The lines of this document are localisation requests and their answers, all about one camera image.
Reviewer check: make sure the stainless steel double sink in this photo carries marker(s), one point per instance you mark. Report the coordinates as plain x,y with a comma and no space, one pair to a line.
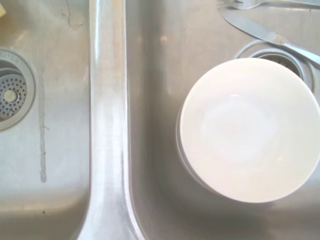
110,125

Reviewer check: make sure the white ceramic bowl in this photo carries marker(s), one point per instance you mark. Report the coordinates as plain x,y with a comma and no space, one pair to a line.
245,130

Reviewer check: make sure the silver table knife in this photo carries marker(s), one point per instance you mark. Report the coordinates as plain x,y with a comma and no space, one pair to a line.
250,25

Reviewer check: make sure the open metal sink drain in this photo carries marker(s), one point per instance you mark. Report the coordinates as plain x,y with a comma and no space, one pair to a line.
275,55

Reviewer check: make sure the silver fork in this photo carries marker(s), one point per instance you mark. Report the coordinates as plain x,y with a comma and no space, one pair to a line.
250,3

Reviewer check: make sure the perforated metal drain strainer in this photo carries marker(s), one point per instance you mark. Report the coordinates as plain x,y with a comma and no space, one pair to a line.
10,100

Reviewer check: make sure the yellow cloth sponge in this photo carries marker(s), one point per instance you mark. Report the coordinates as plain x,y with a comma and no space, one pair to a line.
2,7

